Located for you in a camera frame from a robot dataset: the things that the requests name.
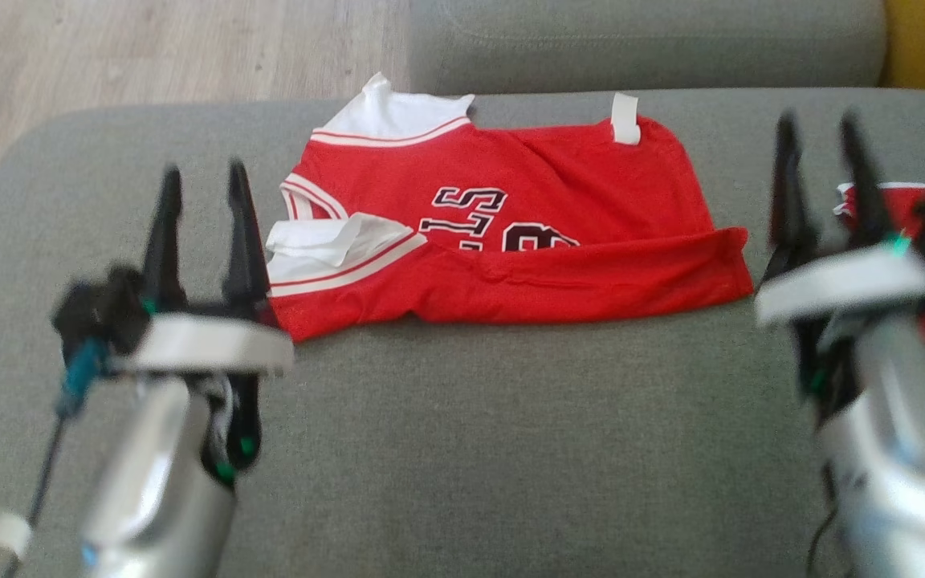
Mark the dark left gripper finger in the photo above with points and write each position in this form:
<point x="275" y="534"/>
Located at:
<point x="244" y="249"/>
<point x="164" y="249"/>

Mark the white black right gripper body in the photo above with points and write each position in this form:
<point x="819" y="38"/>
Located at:
<point x="840" y="285"/>

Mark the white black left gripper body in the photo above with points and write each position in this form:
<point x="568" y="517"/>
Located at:
<point x="205" y="345"/>

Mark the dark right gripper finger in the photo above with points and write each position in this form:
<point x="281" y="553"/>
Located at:
<point x="864" y="193"/>
<point x="788" y="201"/>

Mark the red shorts with white trim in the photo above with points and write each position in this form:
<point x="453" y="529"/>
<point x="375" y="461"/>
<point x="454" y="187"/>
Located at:
<point x="912" y="205"/>

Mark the red white basketball jersey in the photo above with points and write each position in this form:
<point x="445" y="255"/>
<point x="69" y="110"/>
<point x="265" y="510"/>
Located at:
<point x="575" y="273"/>

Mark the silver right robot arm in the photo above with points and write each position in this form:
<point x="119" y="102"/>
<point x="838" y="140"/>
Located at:
<point x="904" y="449"/>

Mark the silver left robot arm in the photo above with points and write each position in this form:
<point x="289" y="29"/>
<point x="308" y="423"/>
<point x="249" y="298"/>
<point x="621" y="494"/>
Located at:
<point x="149" y="482"/>

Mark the grey sofa seat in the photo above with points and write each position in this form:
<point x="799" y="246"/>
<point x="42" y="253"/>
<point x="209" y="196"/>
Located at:
<point x="639" y="44"/>

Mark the grey fabric sofa ottoman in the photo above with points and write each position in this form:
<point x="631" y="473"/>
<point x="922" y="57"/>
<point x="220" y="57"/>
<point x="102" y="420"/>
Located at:
<point x="470" y="441"/>

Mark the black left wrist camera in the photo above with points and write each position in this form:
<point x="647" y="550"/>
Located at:
<point x="97" y="309"/>

